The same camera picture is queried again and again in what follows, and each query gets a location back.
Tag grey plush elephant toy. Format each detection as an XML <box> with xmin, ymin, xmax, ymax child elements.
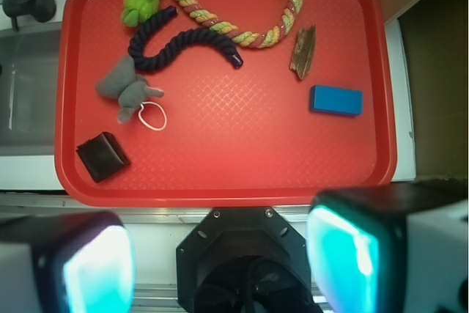
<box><xmin>95</xmin><ymin>55</ymin><xmax>168</xmax><ymax>131</ymax></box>

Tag grey sink basin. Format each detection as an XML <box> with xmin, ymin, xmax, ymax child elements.
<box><xmin>1</xmin><ymin>29</ymin><xmax>60</xmax><ymax>156</ymax></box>

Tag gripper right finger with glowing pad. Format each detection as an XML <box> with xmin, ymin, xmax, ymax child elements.
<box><xmin>306</xmin><ymin>183</ymin><xmax>468</xmax><ymax>312</ymax></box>

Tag black leather wallet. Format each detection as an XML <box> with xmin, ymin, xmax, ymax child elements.
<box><xmin>75</xmin><ymin>131</ymin><xmax>131</xmax><ymax>183</ymax></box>

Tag red plastic tray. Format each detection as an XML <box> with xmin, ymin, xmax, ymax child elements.
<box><xmin>54</xmin><ymin>0</ymin><xmax>396</xmax><ymax>207</ymax></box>

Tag blue rectangular block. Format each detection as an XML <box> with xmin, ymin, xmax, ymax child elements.
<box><xmin>309</xmin><ymin>85</ymin><xmax>363</xmax><ymax>117</ymax></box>

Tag dark navy braided rope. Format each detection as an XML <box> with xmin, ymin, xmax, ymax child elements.
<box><xmin>128</xmin><ymin>5</ymin><xmax>245</xmax><ymax>73</ymax></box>

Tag brown cardboard box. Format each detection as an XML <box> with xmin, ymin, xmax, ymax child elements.
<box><xmin>380</xmin><ymin>0</ymin><xmax>468</xmax><ymax>181</ymax></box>

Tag multicolored braided rope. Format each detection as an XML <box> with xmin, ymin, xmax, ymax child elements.
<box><xmin>165</xmin><ymin>0</ymin><xmax>306</xmax><ymax>50</ymax></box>

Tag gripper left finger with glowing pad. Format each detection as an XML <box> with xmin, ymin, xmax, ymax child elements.
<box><xmin>1</xmin><ymin>211</ymin><xmax>136</xmax><ymax>312</ymax></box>

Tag brown wood bark piece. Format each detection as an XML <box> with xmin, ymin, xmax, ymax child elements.
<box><xmin>289</xmin><ymin>25</ymin><xmax>316</xmax><ymax>81</ymax></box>

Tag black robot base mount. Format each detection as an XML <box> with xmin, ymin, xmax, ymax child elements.
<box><xmin>176</xmin><ymin>207</ymin><xmax>322</xmax><ymax>312</ymax></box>

